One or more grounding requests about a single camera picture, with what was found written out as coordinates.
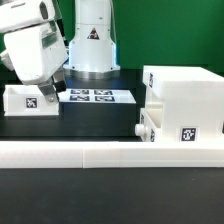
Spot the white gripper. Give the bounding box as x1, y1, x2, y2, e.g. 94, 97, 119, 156
4, 21, 68, 105

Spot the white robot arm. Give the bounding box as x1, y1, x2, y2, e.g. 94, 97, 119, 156
0, 0, 119, 105

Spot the white L-shaped fence rail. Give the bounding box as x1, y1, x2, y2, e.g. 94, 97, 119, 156
0, 141, 224, 169

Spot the white drawer cabinet box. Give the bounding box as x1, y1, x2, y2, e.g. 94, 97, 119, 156
143, 66, 224, 142

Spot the white front drawer tray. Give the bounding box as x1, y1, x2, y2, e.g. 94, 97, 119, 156
135, 108, 162, 142

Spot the white drawer tray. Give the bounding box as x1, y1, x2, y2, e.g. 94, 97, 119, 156
135, 108, 162, 142
3, 85, 59, 116

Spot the printed marker sheet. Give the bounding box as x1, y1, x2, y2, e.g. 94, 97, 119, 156
59, 89, 136, 104

